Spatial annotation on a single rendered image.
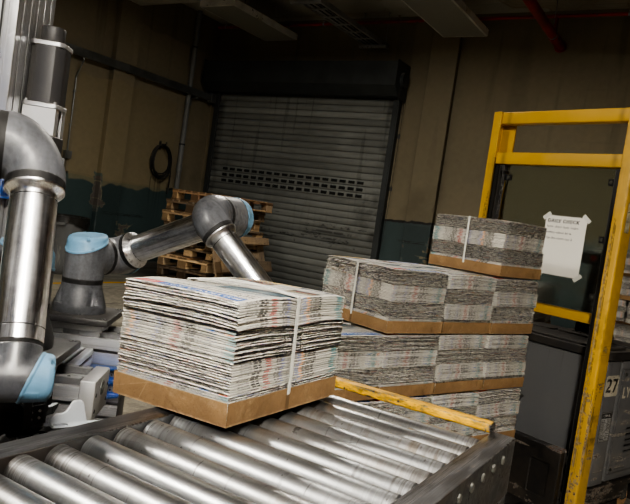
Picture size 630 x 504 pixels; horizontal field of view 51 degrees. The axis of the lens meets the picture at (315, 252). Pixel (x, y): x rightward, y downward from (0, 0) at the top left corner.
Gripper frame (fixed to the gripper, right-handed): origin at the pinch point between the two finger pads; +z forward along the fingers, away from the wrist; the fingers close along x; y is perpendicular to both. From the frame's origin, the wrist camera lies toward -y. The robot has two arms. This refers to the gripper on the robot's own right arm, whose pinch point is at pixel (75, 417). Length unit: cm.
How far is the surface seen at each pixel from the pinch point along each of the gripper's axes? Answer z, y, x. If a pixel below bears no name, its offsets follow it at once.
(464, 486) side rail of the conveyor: 25, 2, -65
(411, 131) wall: 784, 180, 278
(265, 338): 17.5, 19.1, -27.0
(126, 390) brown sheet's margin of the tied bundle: 9.0, 4.3, -2.9
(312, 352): 35.2, 14.7, -27.5
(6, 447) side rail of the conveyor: -22.0, 3.0, -11.2
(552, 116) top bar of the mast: 238, 105, -24
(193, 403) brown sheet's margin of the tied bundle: 8.4, 6.5, -19.8
